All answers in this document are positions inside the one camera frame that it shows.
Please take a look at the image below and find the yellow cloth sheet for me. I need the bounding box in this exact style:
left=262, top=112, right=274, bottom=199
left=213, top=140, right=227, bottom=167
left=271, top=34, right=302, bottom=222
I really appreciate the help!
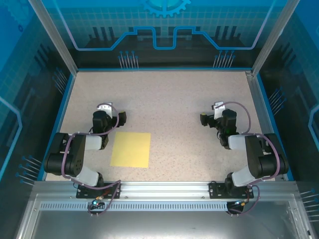
left=110, top=131, right=152, bottom=169

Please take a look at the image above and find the blue table edge strip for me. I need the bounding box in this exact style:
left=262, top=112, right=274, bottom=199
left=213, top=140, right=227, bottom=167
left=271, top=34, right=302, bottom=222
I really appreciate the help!
left=36, top=72, right=77, bottom=182
left=255, top=74, right=295, bottom=182

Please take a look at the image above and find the grey metal front panel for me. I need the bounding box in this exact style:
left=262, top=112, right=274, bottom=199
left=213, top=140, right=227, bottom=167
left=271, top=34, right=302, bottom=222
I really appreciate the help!
left=14, top=193, right=315, bottom=239

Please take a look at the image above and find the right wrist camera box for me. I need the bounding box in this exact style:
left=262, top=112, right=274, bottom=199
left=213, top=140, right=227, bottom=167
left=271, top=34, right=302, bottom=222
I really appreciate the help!
left=212, top=101, right=226, bottom=120

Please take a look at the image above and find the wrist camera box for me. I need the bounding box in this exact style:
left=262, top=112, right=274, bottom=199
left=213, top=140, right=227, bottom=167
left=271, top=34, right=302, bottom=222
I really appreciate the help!
left=212, top=101, right=226, bottom=120
left=96, top=102, right=113, bottom=117

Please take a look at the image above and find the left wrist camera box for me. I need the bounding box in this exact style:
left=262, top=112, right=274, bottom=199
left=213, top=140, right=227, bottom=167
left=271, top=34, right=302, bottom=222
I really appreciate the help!
left=96, top=102, right=113, bottom=117

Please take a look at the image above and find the aluminium side rail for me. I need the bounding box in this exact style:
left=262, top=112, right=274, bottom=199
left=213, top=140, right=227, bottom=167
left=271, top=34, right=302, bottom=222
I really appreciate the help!
left=245, top=71, right=287, bottom=182

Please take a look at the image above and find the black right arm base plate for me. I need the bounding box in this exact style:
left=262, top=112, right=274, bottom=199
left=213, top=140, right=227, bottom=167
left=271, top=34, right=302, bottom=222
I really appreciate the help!
left=208, top=181, right=255, bottom=199

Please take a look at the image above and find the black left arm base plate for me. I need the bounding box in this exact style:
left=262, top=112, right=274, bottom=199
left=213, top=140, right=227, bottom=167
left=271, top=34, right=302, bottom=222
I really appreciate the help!
left=76, top=182, right=122, bottom=199

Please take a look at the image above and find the aluminium mounting rail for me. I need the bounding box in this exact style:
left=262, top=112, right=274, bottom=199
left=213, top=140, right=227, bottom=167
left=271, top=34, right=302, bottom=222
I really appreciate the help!
left=32, top=179, right=299, bottom=200

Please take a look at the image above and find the right cable connector plug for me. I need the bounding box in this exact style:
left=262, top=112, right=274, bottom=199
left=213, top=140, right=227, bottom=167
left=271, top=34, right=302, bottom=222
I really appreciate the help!
left=233, top=198, right=251, bottom=207

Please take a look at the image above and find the cable connector plug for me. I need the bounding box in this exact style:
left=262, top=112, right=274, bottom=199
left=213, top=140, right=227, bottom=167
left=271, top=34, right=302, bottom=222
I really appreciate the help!
left=90, top=196, right=105, bottom=209
left=233, top=198, right=251, bottom=207

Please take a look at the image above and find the left cable connector plug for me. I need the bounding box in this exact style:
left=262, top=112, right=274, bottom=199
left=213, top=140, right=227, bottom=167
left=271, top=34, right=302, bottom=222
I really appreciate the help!
left=90, top=196, right=105, bottom=209

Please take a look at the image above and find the aluminium frame post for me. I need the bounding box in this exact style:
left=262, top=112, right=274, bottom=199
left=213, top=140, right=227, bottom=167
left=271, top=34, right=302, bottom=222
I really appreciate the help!
left=250, top=0, right=301, bottom=77
left=27, top=0, right=79, bottom=75

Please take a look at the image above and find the slotted metal cable duct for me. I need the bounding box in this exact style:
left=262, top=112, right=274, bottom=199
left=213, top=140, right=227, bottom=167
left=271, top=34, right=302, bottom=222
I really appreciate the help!
left=39, top=202, right=250, bottom=212

